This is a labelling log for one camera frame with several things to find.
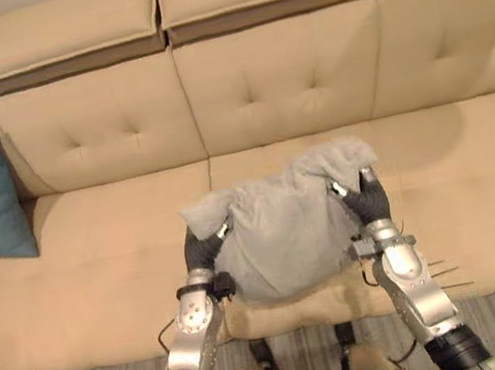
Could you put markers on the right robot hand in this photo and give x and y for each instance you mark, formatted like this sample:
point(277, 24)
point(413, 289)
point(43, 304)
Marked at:
point(371, 205)

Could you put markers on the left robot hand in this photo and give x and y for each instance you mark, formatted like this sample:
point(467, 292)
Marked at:
point(199, 251)

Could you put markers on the grey fuzzy cushion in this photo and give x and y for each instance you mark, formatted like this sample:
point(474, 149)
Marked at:
point(280, 236)

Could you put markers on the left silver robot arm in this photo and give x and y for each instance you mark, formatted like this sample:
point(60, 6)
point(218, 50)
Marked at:
point(189, 334)

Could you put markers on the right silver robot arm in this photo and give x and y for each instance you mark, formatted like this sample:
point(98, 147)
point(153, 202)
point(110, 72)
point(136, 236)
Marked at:
point(417, 289)

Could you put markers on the beige sofa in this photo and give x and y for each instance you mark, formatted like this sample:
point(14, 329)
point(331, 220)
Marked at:
point(241, 148)

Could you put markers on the robot right leg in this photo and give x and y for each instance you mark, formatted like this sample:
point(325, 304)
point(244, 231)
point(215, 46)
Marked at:
point(368, 364)

